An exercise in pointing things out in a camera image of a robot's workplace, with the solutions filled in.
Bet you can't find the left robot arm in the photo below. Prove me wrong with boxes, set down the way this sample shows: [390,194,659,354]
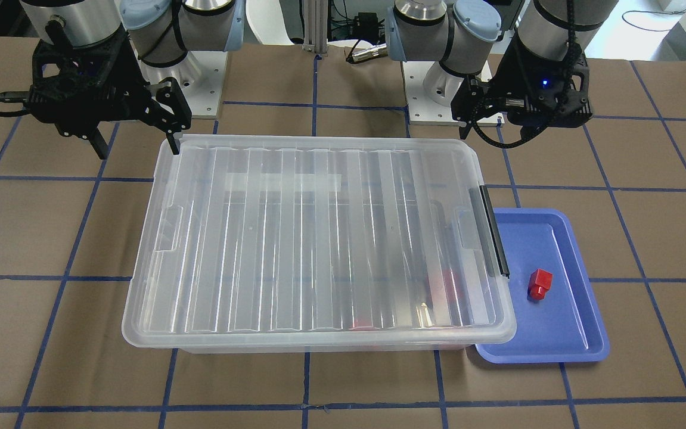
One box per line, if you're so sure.
[384,1,617,148]

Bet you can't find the translucent plastic box lid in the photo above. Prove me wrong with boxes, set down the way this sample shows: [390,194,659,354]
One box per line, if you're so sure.
[122,134,517,349]

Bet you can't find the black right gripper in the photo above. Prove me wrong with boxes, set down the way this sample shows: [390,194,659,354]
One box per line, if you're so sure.
[23,33,192,160]

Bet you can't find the blue plastic tray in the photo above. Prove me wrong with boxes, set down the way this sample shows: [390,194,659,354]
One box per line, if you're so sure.
[476,207,610,364]

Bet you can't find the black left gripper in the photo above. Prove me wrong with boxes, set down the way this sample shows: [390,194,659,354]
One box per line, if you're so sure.
[451,35,594,139]

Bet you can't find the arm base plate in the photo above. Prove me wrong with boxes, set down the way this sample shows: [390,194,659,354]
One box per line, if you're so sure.
[402,61,462,126]
[140,51,228,119]

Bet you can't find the white chair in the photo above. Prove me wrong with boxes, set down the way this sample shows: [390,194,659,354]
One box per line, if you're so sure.
[246,1,294,46]

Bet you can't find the translucent plastic storage box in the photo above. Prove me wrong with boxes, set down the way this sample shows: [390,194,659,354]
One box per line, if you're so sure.
[173,340,474,356]

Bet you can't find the red block in box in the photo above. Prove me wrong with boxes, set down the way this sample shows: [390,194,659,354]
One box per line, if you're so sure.
[425,269,466,307]

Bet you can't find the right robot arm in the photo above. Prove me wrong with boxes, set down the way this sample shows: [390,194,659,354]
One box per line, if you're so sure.
[18,1,246,160]

